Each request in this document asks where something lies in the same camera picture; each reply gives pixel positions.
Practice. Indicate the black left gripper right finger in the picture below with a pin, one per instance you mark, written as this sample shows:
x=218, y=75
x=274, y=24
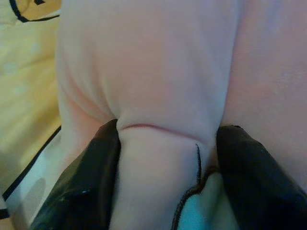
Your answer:
x=259, y=182

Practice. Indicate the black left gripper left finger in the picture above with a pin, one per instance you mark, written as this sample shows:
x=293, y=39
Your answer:
x=81, y=182

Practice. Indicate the pink pillow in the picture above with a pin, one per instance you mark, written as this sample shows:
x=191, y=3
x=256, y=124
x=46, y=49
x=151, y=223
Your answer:
x=153, y=72

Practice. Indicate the yellow cartoon print blanket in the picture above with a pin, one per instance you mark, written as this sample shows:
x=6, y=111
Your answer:
x=24, y=72

